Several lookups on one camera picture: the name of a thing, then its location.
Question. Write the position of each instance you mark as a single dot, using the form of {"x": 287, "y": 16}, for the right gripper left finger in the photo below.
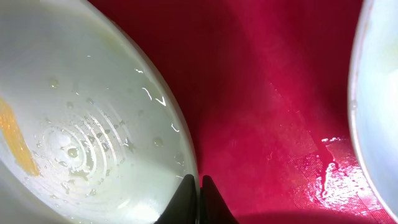
{"x": 182, "y": 208}

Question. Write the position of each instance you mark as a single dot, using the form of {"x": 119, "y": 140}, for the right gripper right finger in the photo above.
{"x": 213, "y": 209}

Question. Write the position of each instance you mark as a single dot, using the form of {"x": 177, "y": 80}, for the pale green plate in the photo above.
{"x": 90, "y": 133}

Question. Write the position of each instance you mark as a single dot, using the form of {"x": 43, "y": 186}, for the red plastic tray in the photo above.
{"x": 263, "y": 88}

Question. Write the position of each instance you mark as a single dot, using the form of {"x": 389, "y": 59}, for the light blue plate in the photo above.
{"x": 372, "y": 99}

